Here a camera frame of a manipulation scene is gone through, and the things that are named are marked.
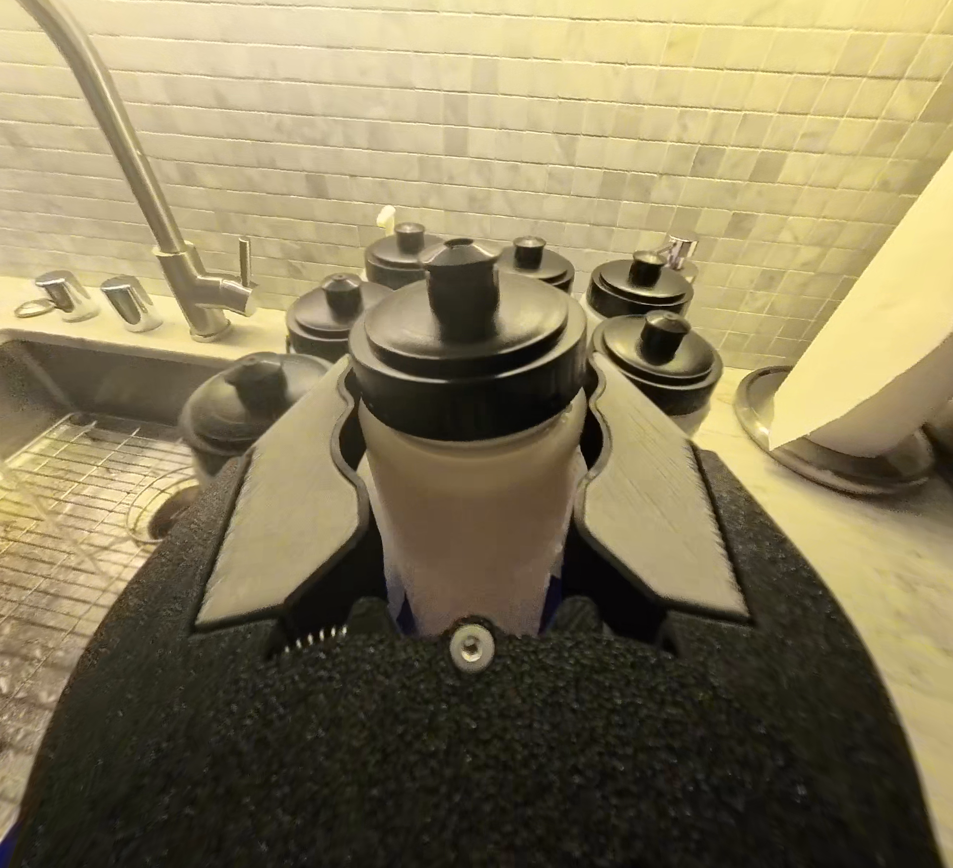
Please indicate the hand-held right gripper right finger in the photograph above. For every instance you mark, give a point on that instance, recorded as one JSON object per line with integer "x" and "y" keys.
{"x": 655, "y": 510}

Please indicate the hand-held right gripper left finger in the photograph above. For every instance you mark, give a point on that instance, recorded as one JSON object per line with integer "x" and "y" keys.
{"x": 290, "y": 510}

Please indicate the white plastic sports bottle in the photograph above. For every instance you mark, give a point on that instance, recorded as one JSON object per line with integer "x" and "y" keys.
{"x": 461, "y": 495}

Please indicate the stainless steel sink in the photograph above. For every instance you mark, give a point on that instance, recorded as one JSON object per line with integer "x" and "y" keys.
{"x": 89, "y": 376}

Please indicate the cluster of black-capped bottles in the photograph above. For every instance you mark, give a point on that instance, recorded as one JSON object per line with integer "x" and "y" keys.
{"x": 659, "y": 361}

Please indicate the steel paper towel holder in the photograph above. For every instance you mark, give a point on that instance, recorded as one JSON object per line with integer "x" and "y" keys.
{"x": 819, "y": 466}

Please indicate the chrome counter knob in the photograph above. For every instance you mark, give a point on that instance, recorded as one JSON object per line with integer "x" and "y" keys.
{"x": 130, "y": 303}
{"x": 67, "y": 294}

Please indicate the chrome soap dispenser pump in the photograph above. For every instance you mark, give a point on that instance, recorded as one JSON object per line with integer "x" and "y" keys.
{"x": 681, "y": 250}

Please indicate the brushed steel faucet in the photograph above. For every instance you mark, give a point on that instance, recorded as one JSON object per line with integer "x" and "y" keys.
{"x": 175, "y": 265}

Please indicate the white paper towel roll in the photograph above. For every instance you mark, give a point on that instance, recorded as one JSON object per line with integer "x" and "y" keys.
{"x": 878, "y": 332}

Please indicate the round metal counter disc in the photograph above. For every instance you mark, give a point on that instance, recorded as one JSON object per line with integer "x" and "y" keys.
{"x": 30, "y": 308}

